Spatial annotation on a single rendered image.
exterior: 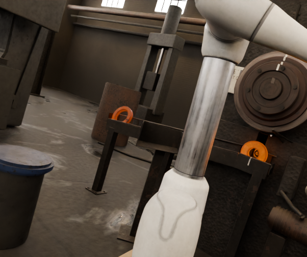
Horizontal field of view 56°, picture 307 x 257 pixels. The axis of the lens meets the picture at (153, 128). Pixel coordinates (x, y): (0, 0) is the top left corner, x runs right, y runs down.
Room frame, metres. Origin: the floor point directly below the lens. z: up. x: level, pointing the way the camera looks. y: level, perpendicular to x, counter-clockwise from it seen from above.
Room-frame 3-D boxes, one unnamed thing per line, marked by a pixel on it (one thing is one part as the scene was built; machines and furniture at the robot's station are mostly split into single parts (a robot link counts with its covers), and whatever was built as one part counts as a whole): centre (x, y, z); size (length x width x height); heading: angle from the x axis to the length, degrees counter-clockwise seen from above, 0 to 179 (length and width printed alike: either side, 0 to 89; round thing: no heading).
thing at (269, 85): (1.65, -0.56, 1.11); 0.28 x 0.06 x 0.28; 56
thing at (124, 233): (1.79, -0.06, 0.36); 0.26 x 0.20 x 0.72; 91
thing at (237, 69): (2.01, -0.39, 1.15); 0.26 x 0.02 x 0.18; 56
